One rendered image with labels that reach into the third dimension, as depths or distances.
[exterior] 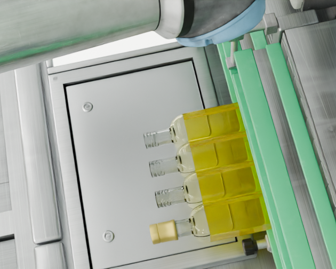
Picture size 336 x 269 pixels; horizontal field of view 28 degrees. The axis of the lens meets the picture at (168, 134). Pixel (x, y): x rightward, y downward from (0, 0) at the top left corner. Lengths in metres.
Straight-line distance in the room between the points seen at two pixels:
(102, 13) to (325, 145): 0.46
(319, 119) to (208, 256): 0.36
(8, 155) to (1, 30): 0.75
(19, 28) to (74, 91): 0.73
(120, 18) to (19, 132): 0.74
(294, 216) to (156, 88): 0.51
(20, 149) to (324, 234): 0.68
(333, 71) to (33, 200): 0.63
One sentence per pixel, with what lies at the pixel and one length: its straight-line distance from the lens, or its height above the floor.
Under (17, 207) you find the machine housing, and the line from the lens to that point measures 1.37.
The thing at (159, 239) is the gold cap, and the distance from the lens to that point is 1.14.
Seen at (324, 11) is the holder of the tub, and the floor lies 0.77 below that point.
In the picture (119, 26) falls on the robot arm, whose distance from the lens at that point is 0.74.
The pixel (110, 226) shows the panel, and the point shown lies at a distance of 1.30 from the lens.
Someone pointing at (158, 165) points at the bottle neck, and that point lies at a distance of 1.17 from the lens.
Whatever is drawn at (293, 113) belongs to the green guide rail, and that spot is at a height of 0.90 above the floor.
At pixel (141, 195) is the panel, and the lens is 1.31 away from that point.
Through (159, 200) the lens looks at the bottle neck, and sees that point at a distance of 1.15.
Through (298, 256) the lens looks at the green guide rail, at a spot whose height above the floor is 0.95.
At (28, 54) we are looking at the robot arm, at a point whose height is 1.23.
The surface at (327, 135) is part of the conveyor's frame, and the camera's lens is 1.05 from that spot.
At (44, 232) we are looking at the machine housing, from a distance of 1.32.
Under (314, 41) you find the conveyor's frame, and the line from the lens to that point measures 1.13.
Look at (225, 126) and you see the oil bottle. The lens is 1.18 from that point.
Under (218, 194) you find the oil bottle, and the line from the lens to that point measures 1.13.
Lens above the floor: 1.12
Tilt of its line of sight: 1 degrees down
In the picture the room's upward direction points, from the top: 102 degrees counter-clockwise
